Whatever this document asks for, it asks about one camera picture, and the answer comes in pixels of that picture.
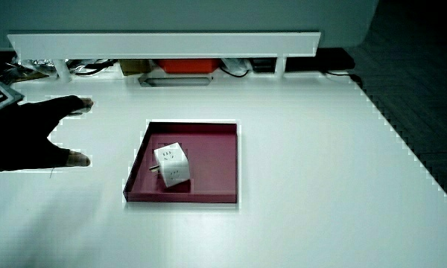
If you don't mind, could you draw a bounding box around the dark red square tray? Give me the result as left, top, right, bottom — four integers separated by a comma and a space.
122, 121, 239, 204

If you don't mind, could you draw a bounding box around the crumpled silver foil packaging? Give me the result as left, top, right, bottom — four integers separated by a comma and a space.
0, 51, 57, 83

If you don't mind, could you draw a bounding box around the brown cardboard box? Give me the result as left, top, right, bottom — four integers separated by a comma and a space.
118, 59, 152, 77

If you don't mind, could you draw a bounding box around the black cable bundle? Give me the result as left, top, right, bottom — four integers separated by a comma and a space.
67, 59, 118, 77

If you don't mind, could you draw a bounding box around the white plastic bag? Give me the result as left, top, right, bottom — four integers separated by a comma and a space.
221, 58, 253, 77

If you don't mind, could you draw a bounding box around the orange box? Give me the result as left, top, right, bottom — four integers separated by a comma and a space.
156, 58, 221, 74

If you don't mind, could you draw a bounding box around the white desk shelf riser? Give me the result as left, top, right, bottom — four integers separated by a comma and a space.
7, 31, 322, 83

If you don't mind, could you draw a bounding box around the small black box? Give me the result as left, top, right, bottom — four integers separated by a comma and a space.
250, 57, 277, 74

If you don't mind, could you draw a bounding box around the person's left hand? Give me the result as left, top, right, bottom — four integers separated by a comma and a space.
0, 80, 95, 173

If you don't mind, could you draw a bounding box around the white cube socket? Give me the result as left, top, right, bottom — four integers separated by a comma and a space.
149, 141, 191, 188

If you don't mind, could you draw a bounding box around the grey flat tray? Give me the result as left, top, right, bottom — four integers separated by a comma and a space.
139, 75, 214, 88

